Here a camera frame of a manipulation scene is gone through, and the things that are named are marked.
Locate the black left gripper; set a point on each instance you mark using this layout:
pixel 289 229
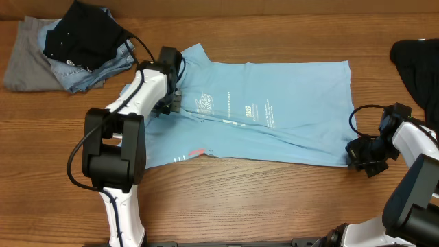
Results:
pixel 174 106

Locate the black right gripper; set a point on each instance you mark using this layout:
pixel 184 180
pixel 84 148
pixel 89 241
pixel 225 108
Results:
pixel 357 155

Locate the light blue printed t-shirt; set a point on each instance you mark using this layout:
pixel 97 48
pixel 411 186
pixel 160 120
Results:
pixel 287 112

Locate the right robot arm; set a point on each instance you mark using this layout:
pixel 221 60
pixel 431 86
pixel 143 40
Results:
pixel 409 218

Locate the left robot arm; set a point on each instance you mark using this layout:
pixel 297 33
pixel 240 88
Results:
pixel 114 146

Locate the folded blue denim jeans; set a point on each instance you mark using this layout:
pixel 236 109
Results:
pixel 74 78

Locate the black folded garment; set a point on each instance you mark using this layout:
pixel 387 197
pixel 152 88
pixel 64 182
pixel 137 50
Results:
pixel 85 37

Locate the black garment at right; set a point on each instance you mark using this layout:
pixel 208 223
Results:
pixel 417 64

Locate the grey folded garment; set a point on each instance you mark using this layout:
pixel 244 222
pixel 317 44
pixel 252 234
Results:
pixel 28 69

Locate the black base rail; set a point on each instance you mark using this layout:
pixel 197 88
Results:
pixel 295 242

